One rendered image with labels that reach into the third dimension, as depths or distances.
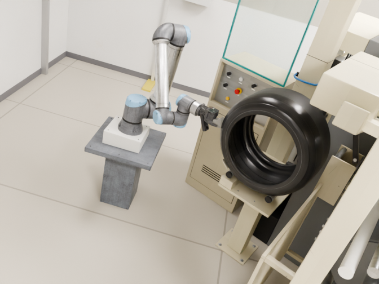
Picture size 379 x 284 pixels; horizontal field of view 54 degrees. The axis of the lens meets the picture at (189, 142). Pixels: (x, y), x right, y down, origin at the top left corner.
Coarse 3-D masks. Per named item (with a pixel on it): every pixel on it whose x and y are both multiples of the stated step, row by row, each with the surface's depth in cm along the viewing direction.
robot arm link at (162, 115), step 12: (168, 24) 241; (156, 36) 238; (168, 36) 240; (156, 48) 239; (156, 60) 239; (156, 72) 239; (156, 84) 239; (168, 84) 241; (156, 96) 239; (168, 96) 240; (156, 108) 238; (168, 108) 239; (156, 120) 237; (168, 120) 238
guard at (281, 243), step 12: (312, 192) 217; (312, 204) 244; (300, 216) 220; (288, 228) 188; (276, 240) 177; (288, 240) 241; (264, 252) 169; (276, 252) 213; (264, 264) 187; (252, 276) 176; (264, 276) 227
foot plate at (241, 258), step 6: (228, 234) 312; (222, 240) 305; (228, 240) 306; (222, 246) 299; (228, 246) 301; (252, 246) 307; (228, 252) 295; (234, 252) 297; (246, 252) 300; (252, 252) 301; (234, 258) 292; (240, 258) 293; (246, 258) 295
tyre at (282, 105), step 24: (264, 96) 198; (288, 96) 198; (240, 120) 236; (288, 120) 189; (312, 120) 192; (240, 144) 241; (312, 144) 189; (240, 168) 220; (264, 168) 239; (288, 168) 231; (312, 168) 194; (264, 192) 213; (288, 192) 206
